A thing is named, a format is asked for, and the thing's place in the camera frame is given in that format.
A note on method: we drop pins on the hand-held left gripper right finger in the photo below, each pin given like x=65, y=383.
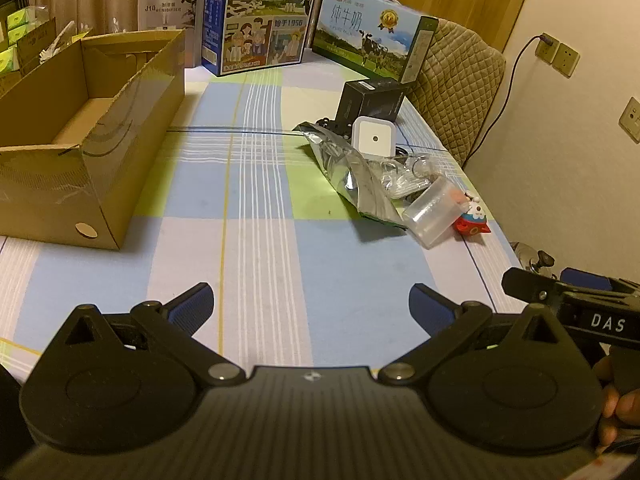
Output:
x=430, y=306

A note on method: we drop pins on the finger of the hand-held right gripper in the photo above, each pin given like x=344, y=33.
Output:
x=585, y=276
x=530, y=287

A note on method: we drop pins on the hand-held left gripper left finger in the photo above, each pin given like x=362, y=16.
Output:
x=192, y=306

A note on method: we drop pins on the red white toy figure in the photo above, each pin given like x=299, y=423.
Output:
x=472, y=219

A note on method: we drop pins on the transparent plastic container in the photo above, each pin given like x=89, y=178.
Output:
x=432, y=210

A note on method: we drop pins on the clear plastic bag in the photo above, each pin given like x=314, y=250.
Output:
x=405, y=176

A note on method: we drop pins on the silver foil bag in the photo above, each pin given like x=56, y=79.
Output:
x=345, y=172

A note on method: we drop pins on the white square night light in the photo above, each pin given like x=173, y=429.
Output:
x=372, y=135

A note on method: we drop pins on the black toy car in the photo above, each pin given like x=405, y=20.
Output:
x=332, y=125

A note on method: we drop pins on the black product box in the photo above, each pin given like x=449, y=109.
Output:
x=372, y=96

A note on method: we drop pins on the person's right hand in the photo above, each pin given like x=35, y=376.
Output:
x=620, y=412

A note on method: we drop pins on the shiny metal pot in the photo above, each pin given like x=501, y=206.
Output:
x=530, y=257

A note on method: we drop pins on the light blue milk carton box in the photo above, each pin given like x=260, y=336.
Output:
x=360, y=25

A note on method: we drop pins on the dark blue milk carton box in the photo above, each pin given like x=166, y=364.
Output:
x=260, y=20

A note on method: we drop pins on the grey plastic bag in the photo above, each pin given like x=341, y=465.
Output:
x=56, y=42

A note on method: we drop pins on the white humidifier box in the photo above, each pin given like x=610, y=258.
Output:
x=165, y=10

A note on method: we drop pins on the cardboard storage box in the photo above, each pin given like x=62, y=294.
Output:
x=37, y=42

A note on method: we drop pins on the stack of green tissue packs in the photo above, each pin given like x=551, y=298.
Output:
x=17, y=19

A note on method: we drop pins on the beige wall switch plate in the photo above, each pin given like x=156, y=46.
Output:
x=631, y=119

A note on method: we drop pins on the beige wall socket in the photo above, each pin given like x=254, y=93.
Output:
x=567, y=60

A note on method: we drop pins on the wall socket with plug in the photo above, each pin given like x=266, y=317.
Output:
x=547, y=47

